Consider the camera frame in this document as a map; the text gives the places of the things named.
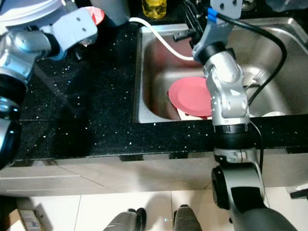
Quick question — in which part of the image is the stainless steel sink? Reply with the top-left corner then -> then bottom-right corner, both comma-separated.
132,17 -> 308,124

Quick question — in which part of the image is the blue cable tie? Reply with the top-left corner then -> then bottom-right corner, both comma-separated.
207,7 -> 218,24

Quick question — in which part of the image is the grey left robot foot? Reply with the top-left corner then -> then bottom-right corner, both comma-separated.
105,207 -> 146,231

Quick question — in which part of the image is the printed box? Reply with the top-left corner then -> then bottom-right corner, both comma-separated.
15,196 -> 50,231

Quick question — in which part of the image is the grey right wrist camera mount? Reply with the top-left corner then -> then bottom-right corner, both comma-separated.
192,0 -> 244,51

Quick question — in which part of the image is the red plastic cup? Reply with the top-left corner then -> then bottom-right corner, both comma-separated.
86,7 -> 106,27

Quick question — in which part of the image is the grey robot foot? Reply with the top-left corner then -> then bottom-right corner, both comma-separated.
173,204 -> 204,231
105,207 -> 146,231

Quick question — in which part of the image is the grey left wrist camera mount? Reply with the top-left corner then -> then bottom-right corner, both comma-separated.
54,7 -> 99,49

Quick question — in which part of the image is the clear plastic container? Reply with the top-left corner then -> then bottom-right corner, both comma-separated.
265,0 -> 308,13

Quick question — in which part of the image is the pink plate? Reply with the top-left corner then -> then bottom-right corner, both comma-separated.
168,76 -> 213,117

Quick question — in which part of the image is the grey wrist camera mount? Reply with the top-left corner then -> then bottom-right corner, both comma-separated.
54,7 -> 99,49
192,0 -> 244,51

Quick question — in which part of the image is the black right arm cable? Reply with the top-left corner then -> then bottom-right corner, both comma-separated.
214,12 -> 289,106

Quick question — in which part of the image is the yellow liquid bottle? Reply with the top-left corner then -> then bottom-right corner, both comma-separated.
141,0 -> 167,20

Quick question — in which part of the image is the white hose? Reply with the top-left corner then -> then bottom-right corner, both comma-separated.
129,17 -> 195,62

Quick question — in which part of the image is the round metal sink cap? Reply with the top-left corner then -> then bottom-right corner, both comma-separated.
241,0 -> 258,11

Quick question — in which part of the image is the grey cabinet front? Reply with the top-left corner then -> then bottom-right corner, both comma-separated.
0,153 -> 308,197

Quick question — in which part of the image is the grey right robot foot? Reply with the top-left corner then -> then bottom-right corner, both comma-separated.
173,204 -> 204,231

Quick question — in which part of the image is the small white dish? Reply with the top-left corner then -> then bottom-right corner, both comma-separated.
261,111 -> 287,118

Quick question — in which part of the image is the silver fork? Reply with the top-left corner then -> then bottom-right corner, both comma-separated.
244,69 -> 270,91

